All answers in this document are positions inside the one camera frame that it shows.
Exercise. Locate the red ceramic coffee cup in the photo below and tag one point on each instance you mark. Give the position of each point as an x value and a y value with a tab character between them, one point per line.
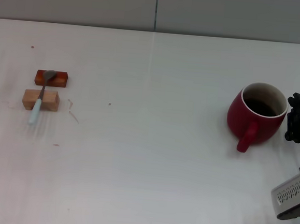
243	116

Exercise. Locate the dark reddish wooden block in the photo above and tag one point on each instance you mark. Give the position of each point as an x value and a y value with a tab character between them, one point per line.
60	80

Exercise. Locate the light wooden block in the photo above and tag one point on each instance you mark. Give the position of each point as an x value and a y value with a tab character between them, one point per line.
50	100

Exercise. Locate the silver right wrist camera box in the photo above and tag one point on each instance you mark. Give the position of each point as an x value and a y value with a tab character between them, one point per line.
291	195

